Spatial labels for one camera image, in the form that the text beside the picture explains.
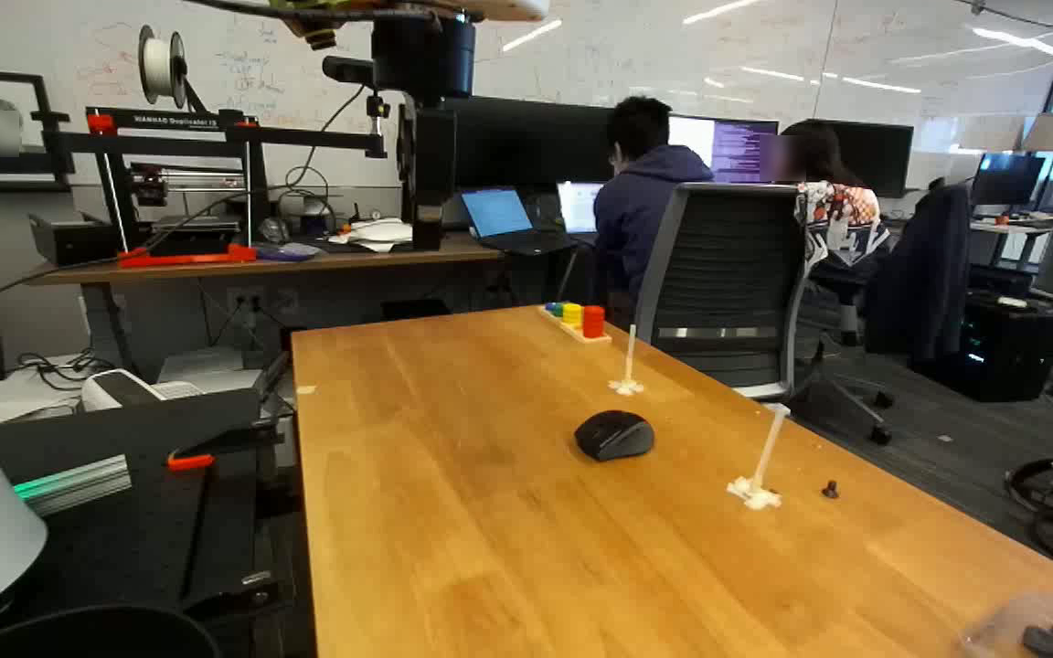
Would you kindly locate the black computer mouse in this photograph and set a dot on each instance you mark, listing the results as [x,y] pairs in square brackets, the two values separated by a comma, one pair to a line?
[617,437]

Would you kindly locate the colourful toy blocks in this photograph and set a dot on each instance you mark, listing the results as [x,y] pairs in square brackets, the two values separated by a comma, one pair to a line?
[579,319]

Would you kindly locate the white plastic stand far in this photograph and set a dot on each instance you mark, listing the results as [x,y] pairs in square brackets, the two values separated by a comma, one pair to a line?
[628,380]

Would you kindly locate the white plastic stand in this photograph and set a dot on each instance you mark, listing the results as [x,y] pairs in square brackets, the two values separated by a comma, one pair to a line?
[752,486]
[628,380]

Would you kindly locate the open laptop blue screen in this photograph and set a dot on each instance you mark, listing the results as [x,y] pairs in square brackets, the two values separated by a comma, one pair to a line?
[501,220]

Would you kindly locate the person in navy hoodie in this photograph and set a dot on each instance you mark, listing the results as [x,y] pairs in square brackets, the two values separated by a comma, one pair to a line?
[634,197]

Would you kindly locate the grey mesh office chair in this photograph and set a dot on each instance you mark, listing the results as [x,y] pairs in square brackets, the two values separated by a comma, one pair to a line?
[720,293]

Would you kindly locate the computer monitor purple screen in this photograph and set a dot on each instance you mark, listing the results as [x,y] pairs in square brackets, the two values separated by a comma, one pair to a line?
[737,152]

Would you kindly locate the white plastic stand near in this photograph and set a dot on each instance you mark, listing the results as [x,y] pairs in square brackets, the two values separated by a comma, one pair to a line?
[752,486]

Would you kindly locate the person with dark hair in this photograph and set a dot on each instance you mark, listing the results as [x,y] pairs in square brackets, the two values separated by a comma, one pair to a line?
[809,152]

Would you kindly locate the dark jacket on chair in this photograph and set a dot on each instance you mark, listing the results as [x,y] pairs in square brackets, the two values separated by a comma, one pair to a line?
[915,302]

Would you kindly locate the wooden side desk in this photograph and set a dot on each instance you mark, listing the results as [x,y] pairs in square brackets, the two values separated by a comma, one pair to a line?
[248,265]

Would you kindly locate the white filament spool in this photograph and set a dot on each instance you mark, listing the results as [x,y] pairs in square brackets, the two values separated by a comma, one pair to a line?
[162,68]

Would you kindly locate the red handled tool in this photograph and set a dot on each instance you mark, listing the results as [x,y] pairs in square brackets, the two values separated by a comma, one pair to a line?
[188,463]

